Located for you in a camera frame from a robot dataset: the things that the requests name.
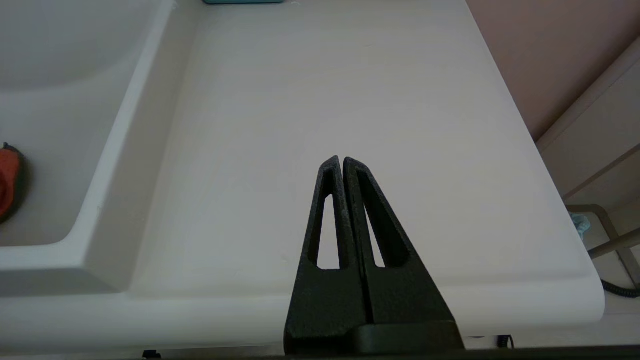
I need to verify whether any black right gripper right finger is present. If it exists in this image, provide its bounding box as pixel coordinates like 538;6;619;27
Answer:
343;157;458;326

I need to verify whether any teal fabric item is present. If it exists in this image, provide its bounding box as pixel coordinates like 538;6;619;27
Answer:
570;212;594;242

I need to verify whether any orange cleaning cloth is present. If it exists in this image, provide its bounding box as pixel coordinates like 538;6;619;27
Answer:
0;142;24;224

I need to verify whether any blue soap dish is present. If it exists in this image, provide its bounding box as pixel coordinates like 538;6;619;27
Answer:
202;0;287;6

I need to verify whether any black coiled cable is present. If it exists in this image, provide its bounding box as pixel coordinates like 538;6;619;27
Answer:
600;279;640;300

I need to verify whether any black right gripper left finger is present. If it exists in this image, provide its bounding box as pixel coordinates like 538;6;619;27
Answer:
284;156;372;356

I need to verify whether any beige cabinet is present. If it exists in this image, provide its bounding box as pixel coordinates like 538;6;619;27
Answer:
535;35;640;201

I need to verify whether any metal stand frame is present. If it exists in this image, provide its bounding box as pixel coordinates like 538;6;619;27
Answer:
565;204;640;288

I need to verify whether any beige wash basin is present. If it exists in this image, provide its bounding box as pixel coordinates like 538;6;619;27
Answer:
0;0;176;296

